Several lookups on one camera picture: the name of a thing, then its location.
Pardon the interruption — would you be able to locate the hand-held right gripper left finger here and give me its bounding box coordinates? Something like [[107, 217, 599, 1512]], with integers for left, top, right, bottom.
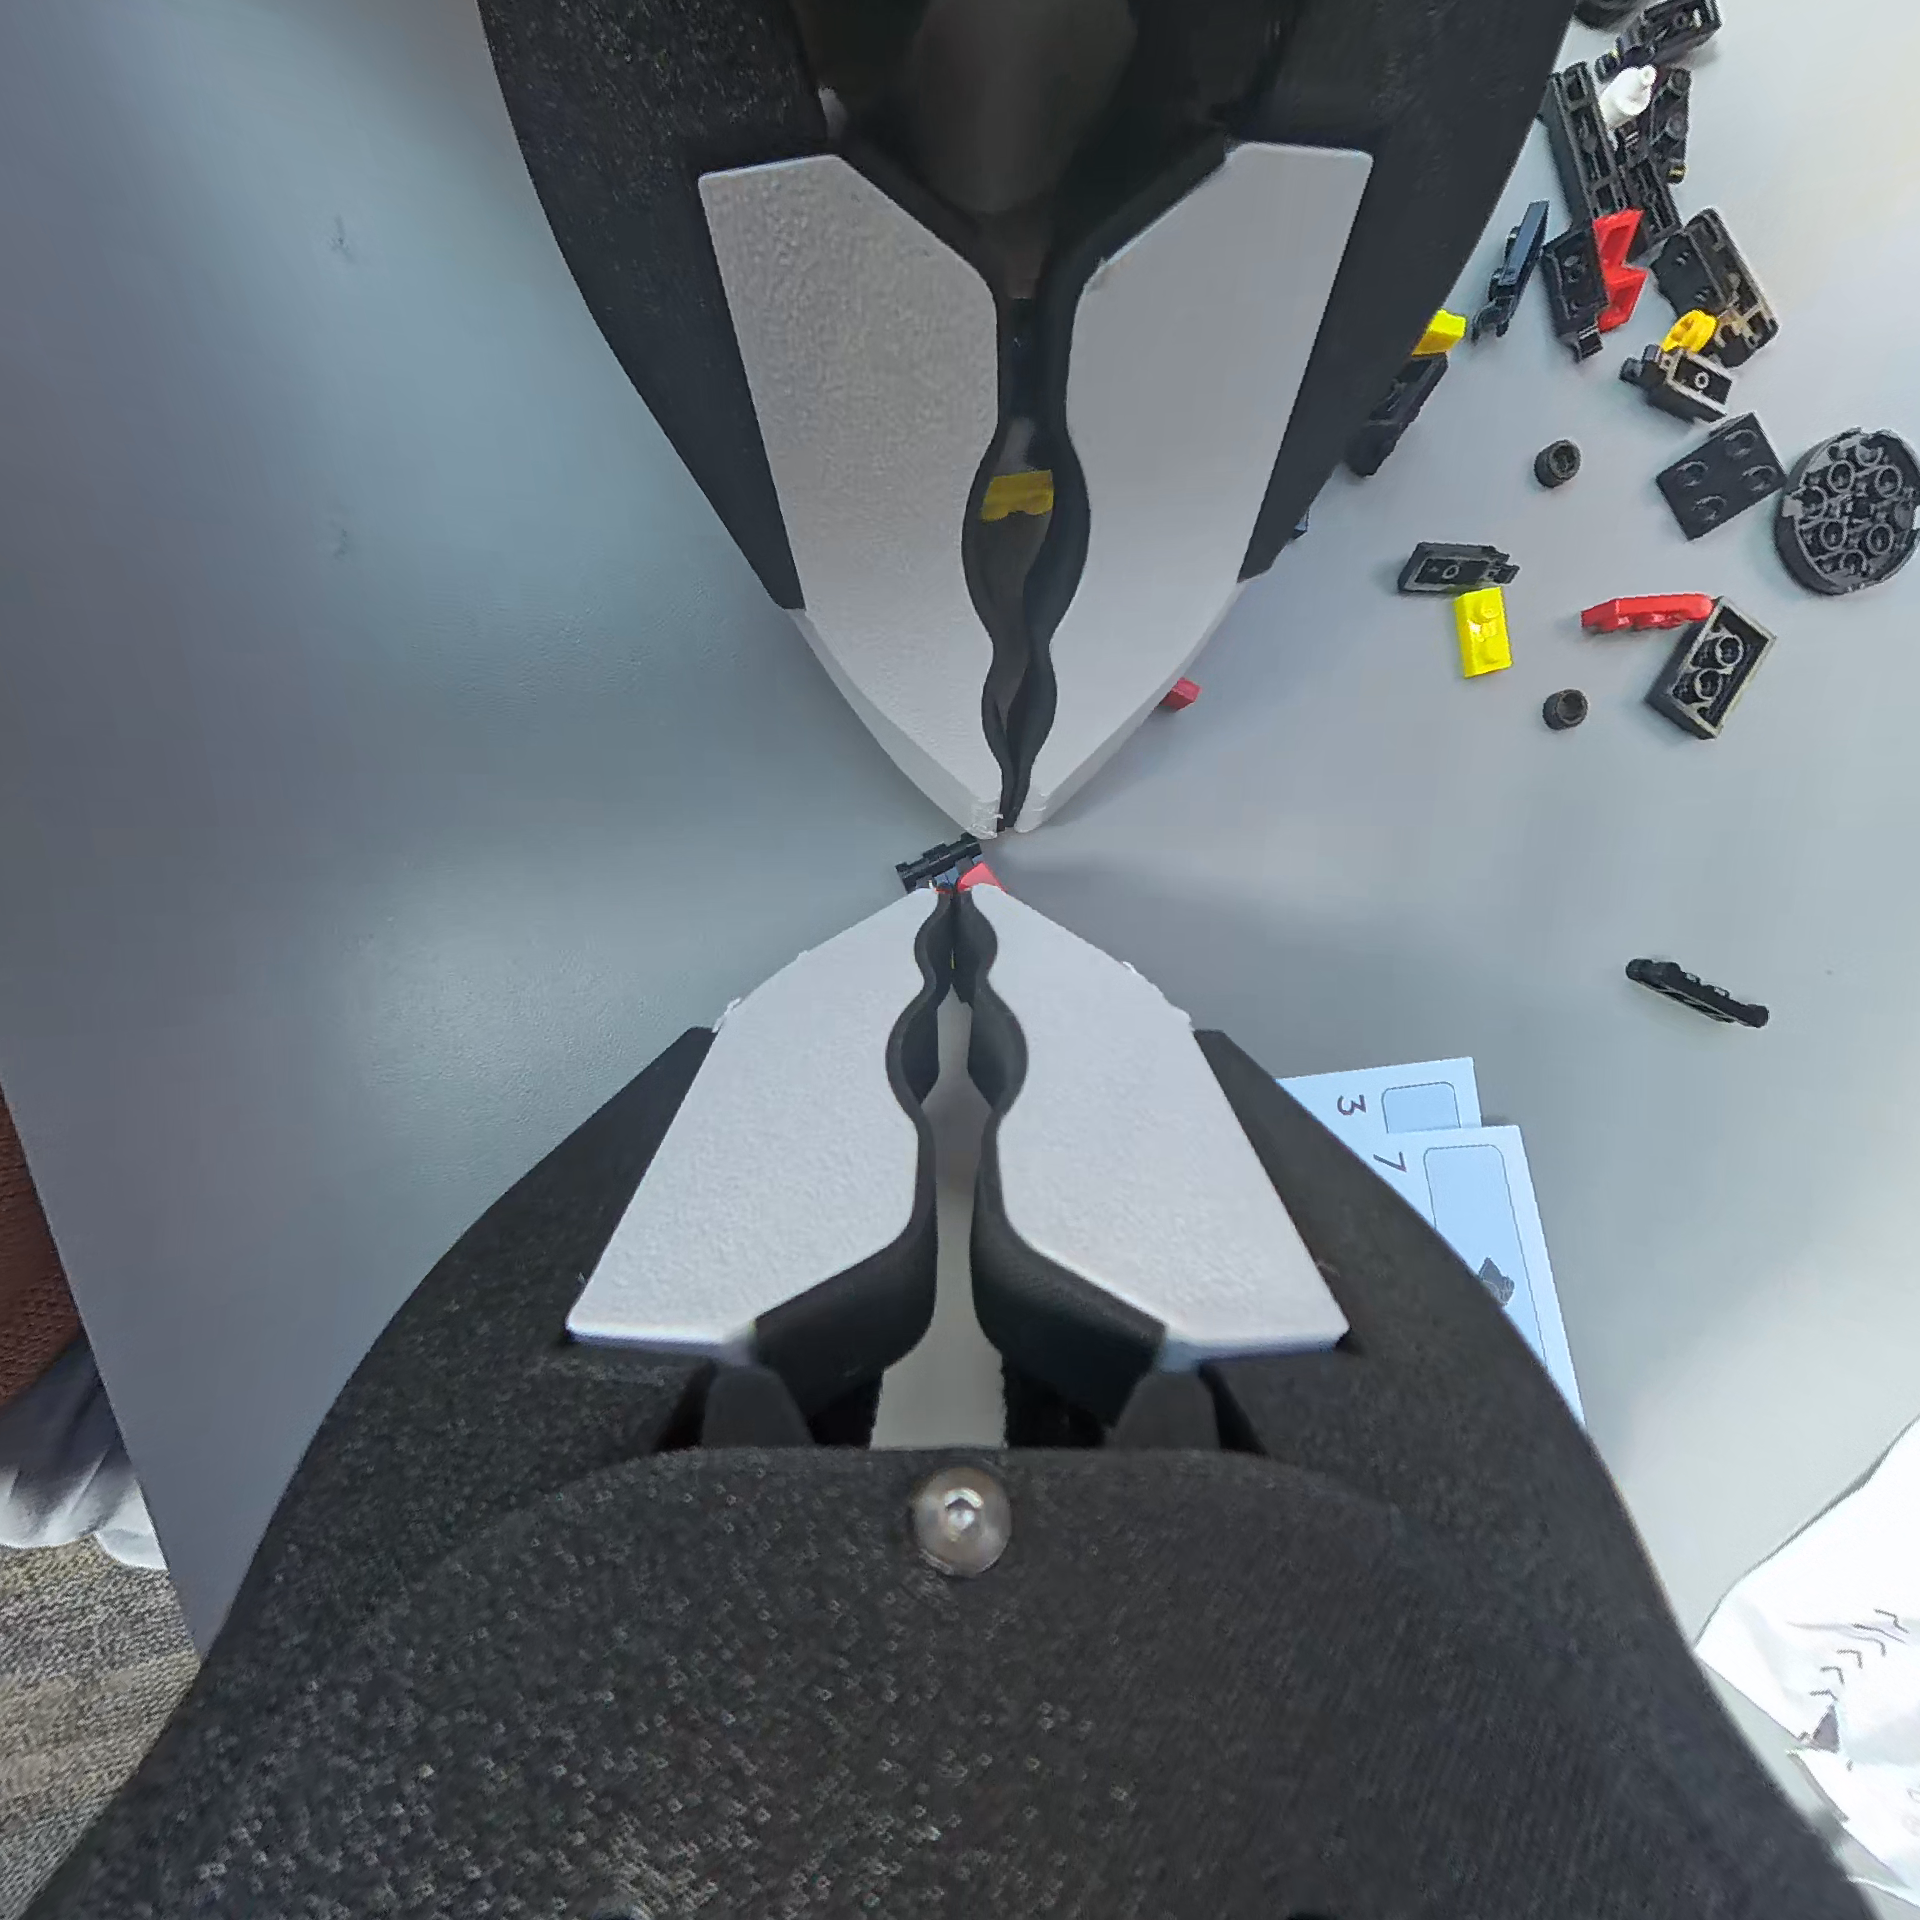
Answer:
[[567, 890, 962, 1425]]

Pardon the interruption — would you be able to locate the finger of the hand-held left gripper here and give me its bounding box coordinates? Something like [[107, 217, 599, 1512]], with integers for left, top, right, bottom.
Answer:
[[697, 151, 1037, 837], [1000, 138, 1376, 833]]

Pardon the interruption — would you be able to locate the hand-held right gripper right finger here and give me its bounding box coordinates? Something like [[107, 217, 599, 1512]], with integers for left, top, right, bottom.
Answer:
[[957, 885, 1352, 1431]]

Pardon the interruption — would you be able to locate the open blue instruction booklet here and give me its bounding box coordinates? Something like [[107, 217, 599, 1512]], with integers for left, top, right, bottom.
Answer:
[[1275, 1056, 1589, 1425]]

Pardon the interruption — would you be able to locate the pile of toy bricks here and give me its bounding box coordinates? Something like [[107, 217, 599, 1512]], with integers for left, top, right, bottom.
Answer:
[[1341, 0, 1920, 739]]

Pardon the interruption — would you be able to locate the black long toy plate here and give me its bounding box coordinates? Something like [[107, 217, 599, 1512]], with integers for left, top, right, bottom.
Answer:
[[1623, 958, 1770, 1030]]

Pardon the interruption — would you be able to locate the black round toy plate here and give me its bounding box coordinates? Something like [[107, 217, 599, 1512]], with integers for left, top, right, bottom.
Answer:
[[1774, 429, 1920, 599]]

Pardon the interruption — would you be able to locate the brown upholstered chair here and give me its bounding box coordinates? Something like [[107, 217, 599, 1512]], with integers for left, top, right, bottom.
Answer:
[[0, 1079, 86, 1413]]

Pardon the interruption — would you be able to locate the pale grey cloth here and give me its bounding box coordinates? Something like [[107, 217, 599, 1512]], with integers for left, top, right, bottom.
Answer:
[[0, 1345, 169, 1569]]

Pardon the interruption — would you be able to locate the torn white paper bag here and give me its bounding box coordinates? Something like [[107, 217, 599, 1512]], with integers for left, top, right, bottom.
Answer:
[[1695, 1417, 1920, 1895]]

